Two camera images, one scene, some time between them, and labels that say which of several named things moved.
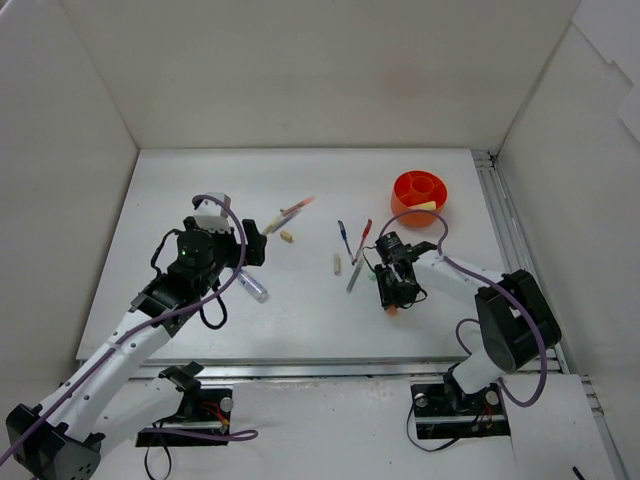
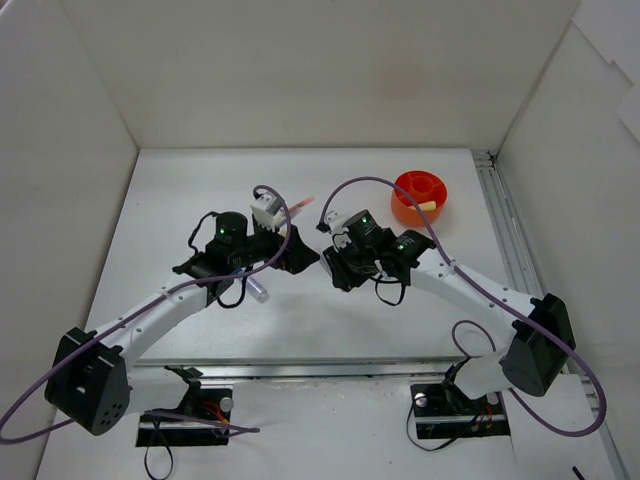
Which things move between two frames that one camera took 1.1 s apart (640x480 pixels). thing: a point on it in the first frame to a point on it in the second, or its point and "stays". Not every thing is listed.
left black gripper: x=240 y=245 to x=291 y=251
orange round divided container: x=418 y=190 stays
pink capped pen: x=296 y=206 stays
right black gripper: x=396 y=279 to x=341 y=270
